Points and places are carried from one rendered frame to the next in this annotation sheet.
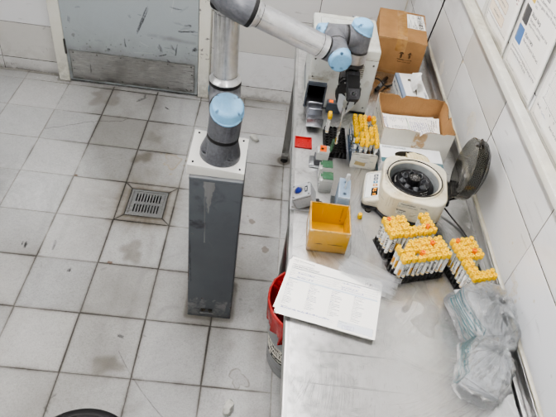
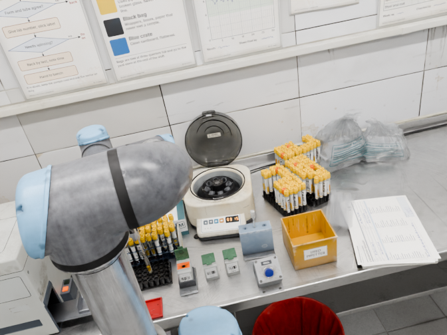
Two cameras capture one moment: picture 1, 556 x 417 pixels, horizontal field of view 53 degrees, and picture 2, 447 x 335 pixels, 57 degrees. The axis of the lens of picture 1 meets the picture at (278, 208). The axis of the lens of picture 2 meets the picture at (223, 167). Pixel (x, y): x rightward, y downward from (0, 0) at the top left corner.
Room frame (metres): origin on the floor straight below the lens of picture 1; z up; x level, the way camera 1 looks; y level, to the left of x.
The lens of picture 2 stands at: (1.51, 0.74, 1.81)
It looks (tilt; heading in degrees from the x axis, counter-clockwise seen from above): 32 degrees down; 270
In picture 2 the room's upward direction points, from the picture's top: 10 degrees counter-clockwise
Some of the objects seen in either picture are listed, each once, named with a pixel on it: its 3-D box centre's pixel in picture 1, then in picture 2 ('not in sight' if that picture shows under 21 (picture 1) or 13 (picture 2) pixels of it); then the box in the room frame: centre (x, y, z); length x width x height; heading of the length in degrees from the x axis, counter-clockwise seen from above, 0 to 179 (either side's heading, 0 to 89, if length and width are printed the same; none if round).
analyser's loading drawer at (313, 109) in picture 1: (314, 107); (80, 304); (1.98, -0.08, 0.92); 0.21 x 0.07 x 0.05; 4
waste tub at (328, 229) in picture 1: (328, 227); (308, 239); (1.30, -0.17, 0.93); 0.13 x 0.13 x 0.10; 3
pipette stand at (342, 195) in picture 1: (342, 198); (256, 238); (1.45, -0.22, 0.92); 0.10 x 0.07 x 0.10; 179
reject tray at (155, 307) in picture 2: (303, 142); (150, 309); (1.79, -0.06, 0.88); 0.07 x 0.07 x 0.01; 4
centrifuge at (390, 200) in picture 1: (405, 189); (219, 198); (1.54, -0.44, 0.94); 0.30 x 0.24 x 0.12; 85
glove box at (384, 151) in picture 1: (409, 161); (171, 205); (1.72, -0.47, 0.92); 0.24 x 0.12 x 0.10; 94
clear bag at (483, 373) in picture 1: (488, 364); (383, 137); (0.86, -0.64, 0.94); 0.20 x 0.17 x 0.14; 159
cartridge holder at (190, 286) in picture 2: (321, 160); (187, 278); (1.68, -0.13, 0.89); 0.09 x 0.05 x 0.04; 92
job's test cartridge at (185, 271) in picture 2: (322, 155); (185, 272); (1.68, -0.13, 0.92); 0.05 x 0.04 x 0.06; 92
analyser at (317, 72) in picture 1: (339, 64); (6, 271); (2.18, -0.16, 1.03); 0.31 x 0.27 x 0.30; 4
